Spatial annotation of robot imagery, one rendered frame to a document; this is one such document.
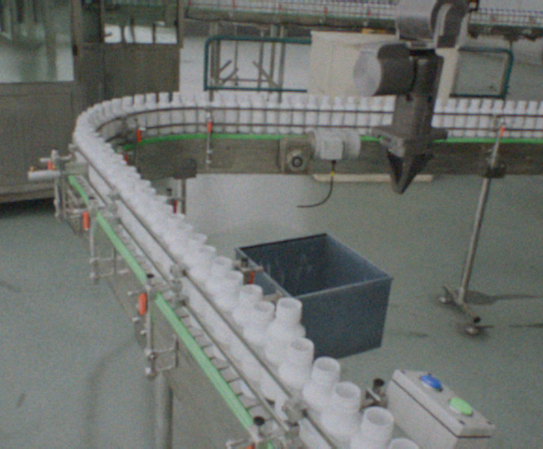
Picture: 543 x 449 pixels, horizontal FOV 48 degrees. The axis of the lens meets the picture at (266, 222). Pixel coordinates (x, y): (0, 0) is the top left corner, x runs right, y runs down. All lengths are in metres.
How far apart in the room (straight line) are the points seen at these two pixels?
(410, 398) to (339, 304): 0.65
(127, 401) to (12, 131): 2.16
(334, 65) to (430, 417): 4.34
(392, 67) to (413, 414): 0.49
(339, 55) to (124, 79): 2.27
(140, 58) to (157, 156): 3.79
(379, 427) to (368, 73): 0.45
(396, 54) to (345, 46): 4.26
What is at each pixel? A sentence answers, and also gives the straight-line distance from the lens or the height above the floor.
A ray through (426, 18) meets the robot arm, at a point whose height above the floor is 1.63.
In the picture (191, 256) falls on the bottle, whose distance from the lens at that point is 1.24.
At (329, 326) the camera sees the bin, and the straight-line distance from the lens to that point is 1.59.
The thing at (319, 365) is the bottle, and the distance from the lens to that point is 0.90.
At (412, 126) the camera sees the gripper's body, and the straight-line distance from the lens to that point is 0.90.
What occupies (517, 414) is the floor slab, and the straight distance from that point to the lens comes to 2.93.
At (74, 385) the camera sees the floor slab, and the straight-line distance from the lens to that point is 2.79.
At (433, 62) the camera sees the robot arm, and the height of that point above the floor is 1.57.
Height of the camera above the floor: 1.67
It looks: 22 degrees down
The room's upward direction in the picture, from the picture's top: 4 degrees clockwise
